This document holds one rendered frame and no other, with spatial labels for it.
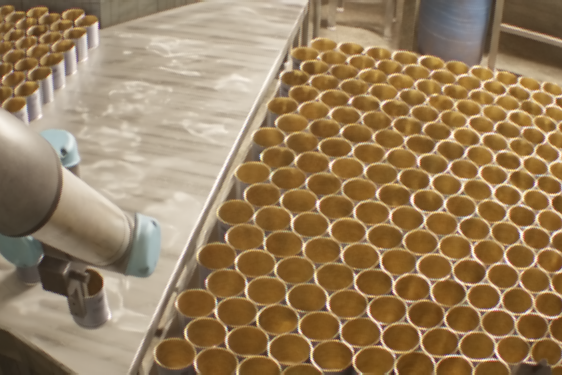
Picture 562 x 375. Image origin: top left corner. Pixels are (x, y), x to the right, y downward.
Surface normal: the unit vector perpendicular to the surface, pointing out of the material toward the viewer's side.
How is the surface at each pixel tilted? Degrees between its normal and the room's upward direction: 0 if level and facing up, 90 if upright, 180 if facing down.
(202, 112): 0
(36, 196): 90
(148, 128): 0
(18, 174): 72
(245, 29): 0
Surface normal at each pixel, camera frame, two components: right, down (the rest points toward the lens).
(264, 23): 0.04, -0.77
